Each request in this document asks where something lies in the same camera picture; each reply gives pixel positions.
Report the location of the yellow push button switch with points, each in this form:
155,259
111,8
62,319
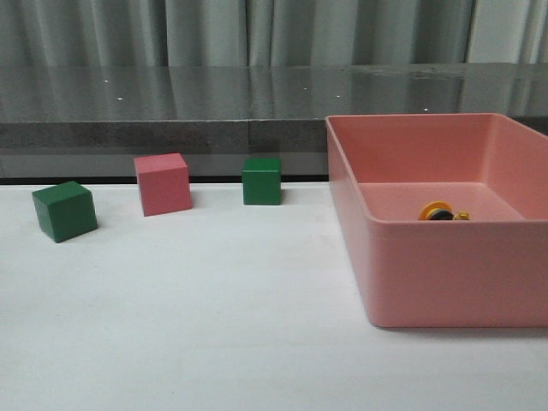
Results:
441,211

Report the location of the right green cube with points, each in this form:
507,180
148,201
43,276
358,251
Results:
261,181

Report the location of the green cube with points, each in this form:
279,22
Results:
261,181
65,211

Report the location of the pink cube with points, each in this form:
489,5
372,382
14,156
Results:
163,182

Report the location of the left green cube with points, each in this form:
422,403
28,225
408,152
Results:
65,211

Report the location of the pink plastic bin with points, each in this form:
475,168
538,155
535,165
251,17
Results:
490,271

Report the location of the grey stone counter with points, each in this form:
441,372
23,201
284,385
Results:
90,124

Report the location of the grey curtain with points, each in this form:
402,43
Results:
271,33

